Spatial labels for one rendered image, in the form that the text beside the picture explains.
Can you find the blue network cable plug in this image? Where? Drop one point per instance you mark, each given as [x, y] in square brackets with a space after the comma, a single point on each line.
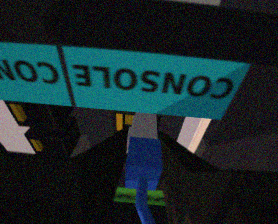
[144, 160]

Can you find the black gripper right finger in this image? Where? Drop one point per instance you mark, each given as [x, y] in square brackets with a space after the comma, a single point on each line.
[196, 192]

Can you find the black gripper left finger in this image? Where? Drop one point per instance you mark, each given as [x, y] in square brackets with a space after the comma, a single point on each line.
[85, 183]

